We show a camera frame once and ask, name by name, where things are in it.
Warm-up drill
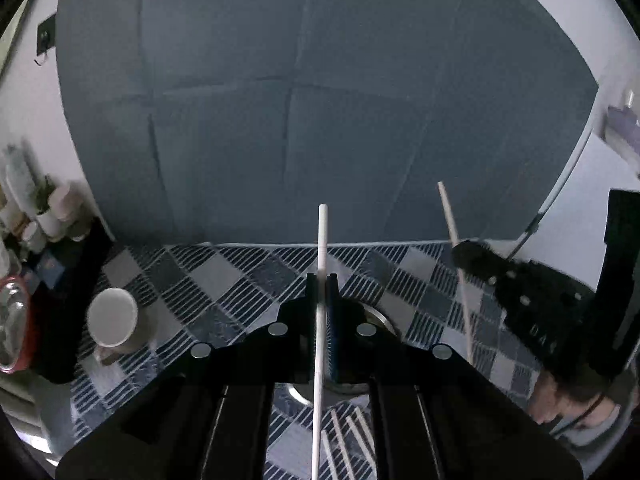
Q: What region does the wooden chopstick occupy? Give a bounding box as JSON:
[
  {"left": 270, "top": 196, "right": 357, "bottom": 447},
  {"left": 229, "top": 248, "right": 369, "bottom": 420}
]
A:
[
  {"left": 355, "top": 406, "right": 375, "bottom": 454},
  {"left": 437, "top": 181, "right": 474, "bottom": 365},
  {"left": 311, "top": 204, "right": 329, "bottom": 480},
  {"left": 321, "top": 430, "right": 338, "bottom": 480},
  {"left": 347, "top": 416, "right": 376, "bottom": 472},
  {"left": 330, "top": 408, "right": 356, "bottom": 480}
]

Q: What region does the person head dark hair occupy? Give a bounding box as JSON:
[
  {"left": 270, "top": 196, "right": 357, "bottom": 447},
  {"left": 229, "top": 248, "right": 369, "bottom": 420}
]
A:
[{"left": 529, "top": 368, "right": 640, "bottom": 461}]

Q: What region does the dark metal utensil cup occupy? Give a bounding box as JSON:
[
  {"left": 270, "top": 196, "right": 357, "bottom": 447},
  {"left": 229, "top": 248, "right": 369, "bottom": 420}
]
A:
[{"left": 271, "top": 301, "right": 404, "bottom": 406}]

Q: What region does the blue white patterned tablecloth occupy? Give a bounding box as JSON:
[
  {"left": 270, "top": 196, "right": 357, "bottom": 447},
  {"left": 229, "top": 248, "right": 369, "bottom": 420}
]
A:
[{"left": 68, "top": 242, "right": 539, "bottom": 452}]

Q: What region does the white ceramic mug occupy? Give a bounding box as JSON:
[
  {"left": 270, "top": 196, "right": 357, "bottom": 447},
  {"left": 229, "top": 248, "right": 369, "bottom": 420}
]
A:
[{"left": 87, "top": 287, "right": 155, "bottom": 366}]

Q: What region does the red rimmed tray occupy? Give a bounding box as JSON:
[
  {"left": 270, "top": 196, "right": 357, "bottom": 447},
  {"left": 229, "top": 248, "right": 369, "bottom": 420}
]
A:
[{"left": 0, "top": 276, "right": 36, "bottom": 374}]

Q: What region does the bottles and jars cluster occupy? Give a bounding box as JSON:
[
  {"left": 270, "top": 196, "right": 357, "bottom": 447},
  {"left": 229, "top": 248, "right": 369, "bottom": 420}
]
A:
[{"left": 1, "top": 144, "right": 93, "bottom": 269}]

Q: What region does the grey blue sofa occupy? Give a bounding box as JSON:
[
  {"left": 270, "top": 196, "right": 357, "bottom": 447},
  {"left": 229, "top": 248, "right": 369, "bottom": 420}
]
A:
[{"left": 56, "top": 0, "right": 598, "bottom": 244}]

